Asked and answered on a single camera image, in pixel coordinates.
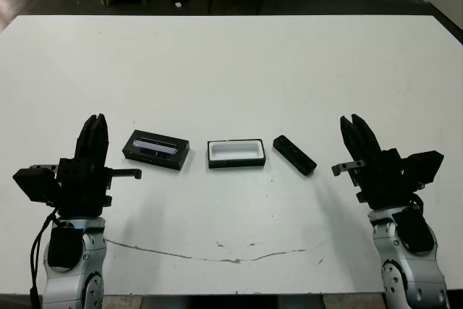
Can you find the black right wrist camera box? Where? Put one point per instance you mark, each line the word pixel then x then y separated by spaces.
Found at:
pixel 421 166

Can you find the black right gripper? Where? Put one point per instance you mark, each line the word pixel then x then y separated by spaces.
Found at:
pixel 383 182

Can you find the black bar-shaped camera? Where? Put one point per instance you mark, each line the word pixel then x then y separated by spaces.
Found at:
pixel 294 155

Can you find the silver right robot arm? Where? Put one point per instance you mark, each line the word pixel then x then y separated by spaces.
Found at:
pixel 398 276

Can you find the black box lid with window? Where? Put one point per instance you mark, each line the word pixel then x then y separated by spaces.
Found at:
pixel 170 162

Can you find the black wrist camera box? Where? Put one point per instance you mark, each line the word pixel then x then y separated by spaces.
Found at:
pixel 34 184
pixel 421 166

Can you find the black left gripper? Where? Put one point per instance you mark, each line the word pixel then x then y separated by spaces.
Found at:
pixel 83 186

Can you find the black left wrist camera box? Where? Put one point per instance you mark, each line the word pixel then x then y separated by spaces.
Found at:
pixel 34 184

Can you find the black box base white insert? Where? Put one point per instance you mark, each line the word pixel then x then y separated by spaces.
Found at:
pixel 237 162

